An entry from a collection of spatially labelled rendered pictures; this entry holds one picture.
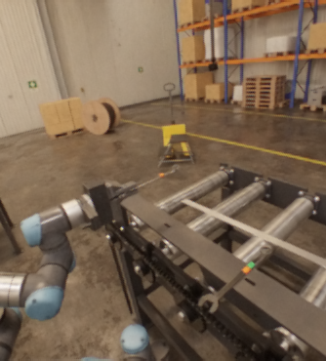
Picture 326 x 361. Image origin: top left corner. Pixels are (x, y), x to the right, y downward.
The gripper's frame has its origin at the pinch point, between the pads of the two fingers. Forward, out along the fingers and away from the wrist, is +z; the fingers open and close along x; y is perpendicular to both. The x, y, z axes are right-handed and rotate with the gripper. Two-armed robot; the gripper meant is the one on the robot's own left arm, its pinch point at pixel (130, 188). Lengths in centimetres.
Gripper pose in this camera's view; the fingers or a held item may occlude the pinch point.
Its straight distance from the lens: 73.6
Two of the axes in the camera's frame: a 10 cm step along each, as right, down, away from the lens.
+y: -6.1, -2.9, 7.3
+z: 7.8, -3.5, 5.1
